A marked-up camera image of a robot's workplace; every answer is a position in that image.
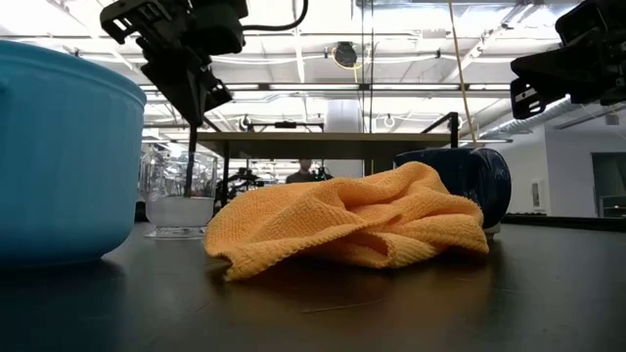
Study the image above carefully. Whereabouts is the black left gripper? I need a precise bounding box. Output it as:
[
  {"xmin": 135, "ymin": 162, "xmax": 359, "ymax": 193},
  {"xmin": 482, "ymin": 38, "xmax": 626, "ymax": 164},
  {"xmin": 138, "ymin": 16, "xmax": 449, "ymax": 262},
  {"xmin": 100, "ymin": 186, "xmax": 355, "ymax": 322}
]
[{"xmin": 100, "ymin": 0, "xmax": 234, "ymax": 127}]

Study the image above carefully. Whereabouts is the white wall box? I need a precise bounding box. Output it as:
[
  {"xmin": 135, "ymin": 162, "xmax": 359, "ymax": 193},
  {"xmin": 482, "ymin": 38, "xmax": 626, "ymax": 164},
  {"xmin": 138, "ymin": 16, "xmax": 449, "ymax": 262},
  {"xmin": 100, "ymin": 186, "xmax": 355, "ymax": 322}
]
[{"xmin": 530, "ymin": 178, "xmax": 547, "ymax": 211}]

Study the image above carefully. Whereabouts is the wooden shelf with black legs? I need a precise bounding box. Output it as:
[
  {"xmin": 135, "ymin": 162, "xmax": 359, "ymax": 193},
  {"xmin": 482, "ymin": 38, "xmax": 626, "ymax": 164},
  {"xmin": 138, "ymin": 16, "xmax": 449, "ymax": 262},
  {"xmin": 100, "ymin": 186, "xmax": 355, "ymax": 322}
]
[{"xmin": 183, "ymin": 110, "xmax": 461, "ymax": 209}]

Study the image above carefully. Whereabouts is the grey door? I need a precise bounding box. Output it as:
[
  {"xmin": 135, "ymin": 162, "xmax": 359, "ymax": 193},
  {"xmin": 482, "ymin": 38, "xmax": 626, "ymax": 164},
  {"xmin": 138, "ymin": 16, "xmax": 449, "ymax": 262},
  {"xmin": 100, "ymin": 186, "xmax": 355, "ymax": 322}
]
[{"xmin": 591, "ymin": 152, "xmax": 626, "ymax": 219}]

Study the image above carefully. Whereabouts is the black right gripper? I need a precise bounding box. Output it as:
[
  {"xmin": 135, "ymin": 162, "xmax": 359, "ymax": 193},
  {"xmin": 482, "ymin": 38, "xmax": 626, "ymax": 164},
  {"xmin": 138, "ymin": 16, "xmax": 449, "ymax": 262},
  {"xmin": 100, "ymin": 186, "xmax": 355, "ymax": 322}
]
[{"xmin": 510, "ymin": 23, "xmax": 626, "ymax": 121}]

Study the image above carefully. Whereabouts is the person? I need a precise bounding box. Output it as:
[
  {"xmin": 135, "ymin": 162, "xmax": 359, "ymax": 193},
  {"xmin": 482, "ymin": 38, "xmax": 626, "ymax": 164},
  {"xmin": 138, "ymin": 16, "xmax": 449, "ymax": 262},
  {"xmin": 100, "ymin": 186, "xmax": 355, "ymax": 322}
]
[{"xmin": 286, "ymin": 158, "xmax": 315, "ymax": 185}]

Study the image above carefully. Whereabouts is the orange microfibre cloth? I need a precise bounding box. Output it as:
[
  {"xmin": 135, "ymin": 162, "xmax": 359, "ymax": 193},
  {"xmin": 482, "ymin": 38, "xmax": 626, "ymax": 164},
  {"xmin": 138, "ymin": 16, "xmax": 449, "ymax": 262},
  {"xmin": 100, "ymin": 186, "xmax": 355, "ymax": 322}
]
[{"xmin": 203, "ymin": 160, "xmax": 490, "ymax": 283}]

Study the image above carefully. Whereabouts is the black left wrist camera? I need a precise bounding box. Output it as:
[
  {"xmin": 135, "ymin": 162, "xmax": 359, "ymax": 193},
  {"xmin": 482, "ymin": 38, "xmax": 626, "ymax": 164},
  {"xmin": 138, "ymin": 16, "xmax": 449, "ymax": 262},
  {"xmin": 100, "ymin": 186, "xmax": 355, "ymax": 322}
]
[{"xmin": 195, "ymin": 0, "xmax": 248, "ymax": 55}]

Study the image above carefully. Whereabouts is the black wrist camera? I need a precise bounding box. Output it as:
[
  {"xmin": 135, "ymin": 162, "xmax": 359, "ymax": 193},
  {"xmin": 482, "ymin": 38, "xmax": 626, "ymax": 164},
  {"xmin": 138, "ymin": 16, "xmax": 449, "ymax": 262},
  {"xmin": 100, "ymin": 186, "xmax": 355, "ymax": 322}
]
[
  {"xmin": 555, "ymin": 0, "xmax": 626, "ymax": 45},
  {"xmin": 195, "ymin": 0, "xmax": 248, "ymax": 55}
]

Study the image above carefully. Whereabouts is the black camera cable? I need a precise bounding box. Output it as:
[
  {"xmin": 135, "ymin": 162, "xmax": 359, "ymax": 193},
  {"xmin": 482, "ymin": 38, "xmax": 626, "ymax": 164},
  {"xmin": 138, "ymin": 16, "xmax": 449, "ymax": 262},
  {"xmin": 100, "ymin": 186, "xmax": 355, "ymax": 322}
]
[{"xmin": 242, "ymin": 0, "xmax": 310, "ymax": 33}]

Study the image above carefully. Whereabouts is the dark blue enamel mug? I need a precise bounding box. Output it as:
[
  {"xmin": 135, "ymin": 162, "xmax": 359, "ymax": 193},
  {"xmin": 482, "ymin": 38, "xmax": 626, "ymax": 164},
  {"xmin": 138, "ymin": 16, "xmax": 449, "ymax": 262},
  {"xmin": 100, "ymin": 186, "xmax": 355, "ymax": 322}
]
[{"xmin": 393, "ymin": 147, "xmax": 513, "ymax": 231}]

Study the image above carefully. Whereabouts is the yellow hanging cable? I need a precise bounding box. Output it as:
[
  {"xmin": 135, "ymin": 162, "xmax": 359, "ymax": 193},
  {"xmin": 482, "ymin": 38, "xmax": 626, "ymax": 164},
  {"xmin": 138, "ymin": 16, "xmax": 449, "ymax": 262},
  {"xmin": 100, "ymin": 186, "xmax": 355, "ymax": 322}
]
[{"xmin": 447, "ymin": 0, "xmax": 478, "ymax": 146}]

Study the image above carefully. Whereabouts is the clear glass cup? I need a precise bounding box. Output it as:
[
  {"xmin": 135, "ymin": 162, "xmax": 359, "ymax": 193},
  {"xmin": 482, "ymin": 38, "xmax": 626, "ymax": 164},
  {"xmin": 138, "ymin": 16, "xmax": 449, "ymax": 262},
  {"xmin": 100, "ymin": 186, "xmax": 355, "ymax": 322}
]
[{"xmin": 139, "ymin": 150, "xmax": 220, "ymax": 241}]

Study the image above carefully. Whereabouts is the black ceiling cable reel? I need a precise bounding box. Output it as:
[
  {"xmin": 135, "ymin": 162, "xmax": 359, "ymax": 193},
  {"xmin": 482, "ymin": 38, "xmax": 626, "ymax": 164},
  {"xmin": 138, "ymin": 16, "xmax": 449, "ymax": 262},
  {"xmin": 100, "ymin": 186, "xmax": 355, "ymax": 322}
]
[{"xmin": 334, "ymin": 41, "xmax": 359, "ymax": 69}]

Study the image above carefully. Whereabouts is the silver ventilation duct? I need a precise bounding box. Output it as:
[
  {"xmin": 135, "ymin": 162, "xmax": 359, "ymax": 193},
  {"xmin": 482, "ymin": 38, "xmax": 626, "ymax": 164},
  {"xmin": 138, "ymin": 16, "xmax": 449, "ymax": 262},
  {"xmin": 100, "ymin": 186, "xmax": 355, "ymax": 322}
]
[{"xmin": 481, "ymin": 97, "xmax": 571, "ymax": 141}]

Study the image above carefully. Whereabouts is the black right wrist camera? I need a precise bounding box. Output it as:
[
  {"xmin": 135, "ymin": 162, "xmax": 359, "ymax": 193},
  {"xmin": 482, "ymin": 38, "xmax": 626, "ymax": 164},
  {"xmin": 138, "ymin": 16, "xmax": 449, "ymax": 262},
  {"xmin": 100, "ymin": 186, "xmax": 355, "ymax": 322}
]
[{"xmin": 555, "ymin": 0, "xmax": 626, "ymax": 45}]

